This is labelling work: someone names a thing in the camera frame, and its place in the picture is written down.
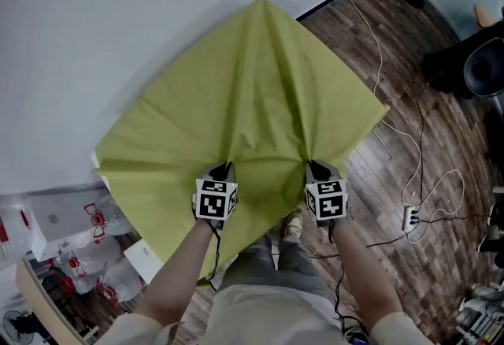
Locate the white flat box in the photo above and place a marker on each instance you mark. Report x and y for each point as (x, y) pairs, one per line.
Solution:
(143, 260)

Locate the white cardboard box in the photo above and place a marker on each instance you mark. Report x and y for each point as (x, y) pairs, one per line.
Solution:
(59, 221)

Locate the green tablecloth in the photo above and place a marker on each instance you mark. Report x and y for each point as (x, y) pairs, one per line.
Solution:
(252, 99)

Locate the beige curved desk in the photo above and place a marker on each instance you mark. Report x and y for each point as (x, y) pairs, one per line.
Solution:
(43, 300)

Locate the person's beige shirt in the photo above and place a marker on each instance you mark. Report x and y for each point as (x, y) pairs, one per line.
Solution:
(275, 320)

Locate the person's right forearm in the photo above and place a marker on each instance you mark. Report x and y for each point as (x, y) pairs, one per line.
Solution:
(366, 276)

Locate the person's grey trousers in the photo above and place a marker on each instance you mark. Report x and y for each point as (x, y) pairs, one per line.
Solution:
(283, 264)

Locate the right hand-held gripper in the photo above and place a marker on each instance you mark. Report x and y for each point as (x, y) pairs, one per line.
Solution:
(327, 201)

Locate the cluttered grey shelf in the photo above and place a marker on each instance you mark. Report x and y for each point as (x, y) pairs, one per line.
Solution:
(482, 316)

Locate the large clear dispenser bottle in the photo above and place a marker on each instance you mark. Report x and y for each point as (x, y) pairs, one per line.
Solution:
(12, 233)

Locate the pile of empty water jugs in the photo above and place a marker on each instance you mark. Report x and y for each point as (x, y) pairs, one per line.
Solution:
(114, 276)

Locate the small black desk fan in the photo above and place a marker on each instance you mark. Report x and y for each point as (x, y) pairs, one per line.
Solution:
(15, 323)

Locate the person's beige right shoe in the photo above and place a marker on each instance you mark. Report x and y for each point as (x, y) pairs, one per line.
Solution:
(293, 224)

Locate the person's left forearm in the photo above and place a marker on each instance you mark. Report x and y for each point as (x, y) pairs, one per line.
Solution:
(177, 276)

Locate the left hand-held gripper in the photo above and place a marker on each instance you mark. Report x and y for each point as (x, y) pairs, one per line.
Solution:
(212, 203)

